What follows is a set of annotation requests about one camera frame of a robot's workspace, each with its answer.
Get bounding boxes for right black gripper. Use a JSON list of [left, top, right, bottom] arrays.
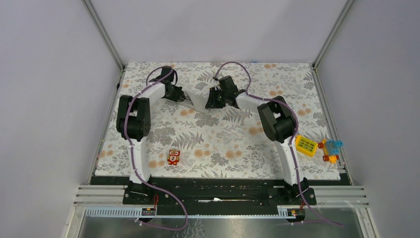
[[205, 88, 228, 109]]

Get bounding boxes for grey cloth napkin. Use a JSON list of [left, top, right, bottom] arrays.
[[185, 92, 210, 114]]

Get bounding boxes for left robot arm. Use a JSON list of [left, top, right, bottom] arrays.
[[116, 65, 185, 204]]

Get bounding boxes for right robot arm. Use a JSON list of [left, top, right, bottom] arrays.
[[205, 76, 316, 207]]

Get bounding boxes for red owl toy block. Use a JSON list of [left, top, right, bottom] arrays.
[[167, 149, 181, 166]]

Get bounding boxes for yellow green toy window block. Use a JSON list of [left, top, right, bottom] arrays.
[[295, 135, 318, 157]]

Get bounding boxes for small colourful toy blocks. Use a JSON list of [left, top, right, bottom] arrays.
[[317, 139, 343, 164]]

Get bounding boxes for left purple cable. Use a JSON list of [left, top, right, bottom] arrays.
[[124, 66, 189, 231]]

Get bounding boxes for purple cable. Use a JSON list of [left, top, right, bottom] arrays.
[[212, 61, 345, 228], [124, 66, 189, 231]]

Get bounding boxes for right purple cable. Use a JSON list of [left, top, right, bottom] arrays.
[[212, 61, 345, 228]]

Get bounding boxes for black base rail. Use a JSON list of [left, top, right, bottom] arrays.
[[123, 178, 317, 216]]

